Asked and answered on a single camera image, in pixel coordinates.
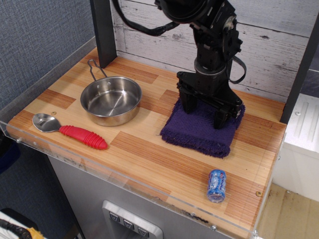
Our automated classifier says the stainless steel toy fridge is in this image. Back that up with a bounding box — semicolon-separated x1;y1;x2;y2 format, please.
49;156;252;239

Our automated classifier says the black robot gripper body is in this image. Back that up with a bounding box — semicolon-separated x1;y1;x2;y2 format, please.
177;71;243;117

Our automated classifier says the stainless steel small pan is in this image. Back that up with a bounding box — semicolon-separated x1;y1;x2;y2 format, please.
80;59;142;126

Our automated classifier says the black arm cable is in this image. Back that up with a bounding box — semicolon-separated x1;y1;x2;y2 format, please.
112;0;247;85

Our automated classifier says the black shelf post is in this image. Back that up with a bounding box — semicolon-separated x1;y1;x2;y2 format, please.
280;15;319;124
90;0;117;68

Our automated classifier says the white side cabinet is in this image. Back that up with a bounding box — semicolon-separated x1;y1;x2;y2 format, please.
273;94;319;201

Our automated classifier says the dark blue towel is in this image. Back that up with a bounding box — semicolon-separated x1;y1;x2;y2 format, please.
160;99;245;158

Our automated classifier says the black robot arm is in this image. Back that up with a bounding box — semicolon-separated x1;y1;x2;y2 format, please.
155;0;244;129

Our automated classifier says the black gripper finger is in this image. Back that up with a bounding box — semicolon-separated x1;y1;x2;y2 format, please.
213;110;232;129
179;92;197;114

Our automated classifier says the blue gum bottle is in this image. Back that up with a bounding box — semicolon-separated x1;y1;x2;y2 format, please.
206;169;227;203

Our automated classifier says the yellow black object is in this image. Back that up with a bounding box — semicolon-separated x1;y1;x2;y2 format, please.
0;219;44;239

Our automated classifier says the black right shelf post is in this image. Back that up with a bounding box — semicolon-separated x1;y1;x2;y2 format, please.
280;15;319;124

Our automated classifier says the red handled metal spoon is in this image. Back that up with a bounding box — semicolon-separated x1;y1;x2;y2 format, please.
32;113;108;150

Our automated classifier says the black left shelf post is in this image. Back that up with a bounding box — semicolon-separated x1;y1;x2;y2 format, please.
90;0;117;68

